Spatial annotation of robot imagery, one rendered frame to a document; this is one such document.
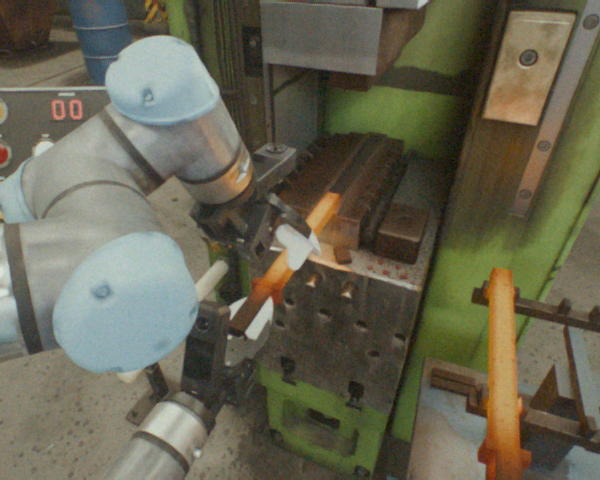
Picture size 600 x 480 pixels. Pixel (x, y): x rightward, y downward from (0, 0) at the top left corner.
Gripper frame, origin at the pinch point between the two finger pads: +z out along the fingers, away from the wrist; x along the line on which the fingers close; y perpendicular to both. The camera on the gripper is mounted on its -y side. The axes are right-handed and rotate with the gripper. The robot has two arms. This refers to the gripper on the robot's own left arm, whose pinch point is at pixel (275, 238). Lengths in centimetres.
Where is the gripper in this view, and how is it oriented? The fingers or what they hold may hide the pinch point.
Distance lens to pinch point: 62.7
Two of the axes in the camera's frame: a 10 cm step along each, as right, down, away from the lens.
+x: 9.2, 2.4, -3.2
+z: 2.0, 4.2, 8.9
